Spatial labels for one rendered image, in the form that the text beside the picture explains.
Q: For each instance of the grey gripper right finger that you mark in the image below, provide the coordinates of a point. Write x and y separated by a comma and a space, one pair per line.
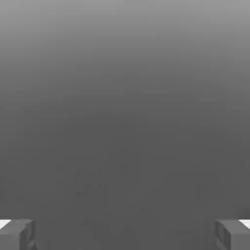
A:
235, 236

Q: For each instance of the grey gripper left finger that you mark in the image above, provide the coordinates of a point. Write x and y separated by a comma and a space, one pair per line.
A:
13, 235

